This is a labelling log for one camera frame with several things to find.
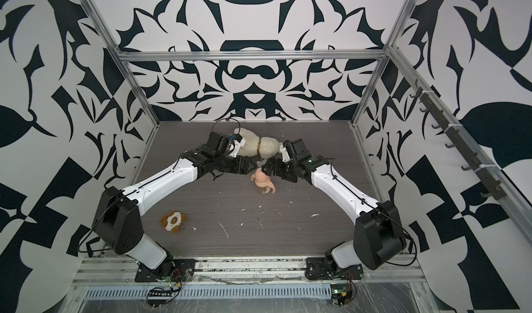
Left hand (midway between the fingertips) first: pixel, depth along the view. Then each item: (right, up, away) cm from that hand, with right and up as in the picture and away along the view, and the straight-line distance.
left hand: (249, 162), depth 83 cm
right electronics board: (+32, -43, -12) cm, 55 cm away
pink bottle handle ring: (+5, -10, +2) cm, 11 cm away
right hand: (+8, -2, 0) cm, 8 cm away
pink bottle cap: (+5, -6, +1) cm, 7 cm away
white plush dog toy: (+6, +6, +15) cm, 18 cm away
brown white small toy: (-30, -23, -1) cm, 38 cm away
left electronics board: (-31, -46, -11) cm, 56 cm away
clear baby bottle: (+6, -13, +8) cm, 16 cm away
